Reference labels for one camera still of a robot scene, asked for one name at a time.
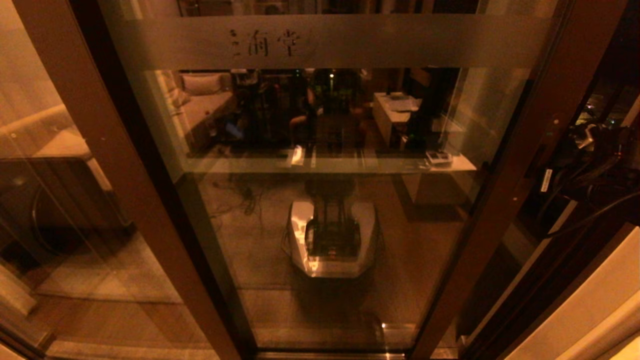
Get brown-framed sliding glass door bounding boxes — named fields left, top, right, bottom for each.
left=97, top=0, right=631, bottom=360

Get dark brown door jamb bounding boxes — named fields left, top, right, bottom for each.
left=457, top=0, right=640, bottom=360

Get dark metal floor track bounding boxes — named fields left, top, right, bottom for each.
left=255, top=350, right=411, bottom=360

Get brown-framed fixed glass panel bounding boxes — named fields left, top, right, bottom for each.
left=0, top=0, right=258, bottom=360

